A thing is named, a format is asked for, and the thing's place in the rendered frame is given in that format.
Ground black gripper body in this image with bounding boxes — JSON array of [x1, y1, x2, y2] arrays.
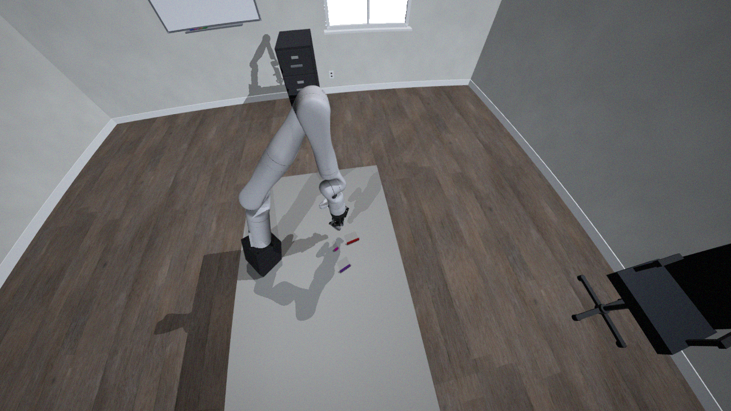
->
[[331, 210, 346, 221]]

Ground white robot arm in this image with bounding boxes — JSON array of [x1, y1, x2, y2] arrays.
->
[[238, 86, 346, 248]]

